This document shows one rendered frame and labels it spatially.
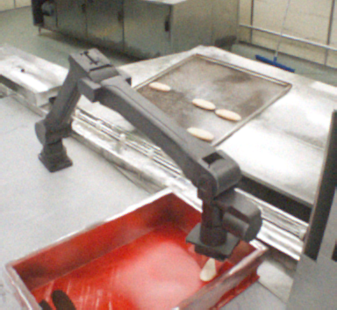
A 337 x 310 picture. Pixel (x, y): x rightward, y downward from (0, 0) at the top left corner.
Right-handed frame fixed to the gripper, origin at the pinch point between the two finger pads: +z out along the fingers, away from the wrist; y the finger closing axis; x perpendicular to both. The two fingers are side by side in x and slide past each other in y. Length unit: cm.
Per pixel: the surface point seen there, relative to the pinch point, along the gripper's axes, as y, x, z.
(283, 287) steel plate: 16.2, 5.4, 3.9
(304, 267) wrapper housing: 20.5, -3.2, -12.5
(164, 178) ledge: -27.4, 25.2, -0.4
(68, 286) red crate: -25.6, -19.4, 3.4
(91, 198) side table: -43.2, 10.9, 3.8
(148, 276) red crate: -12.3, -6.5, 3.4
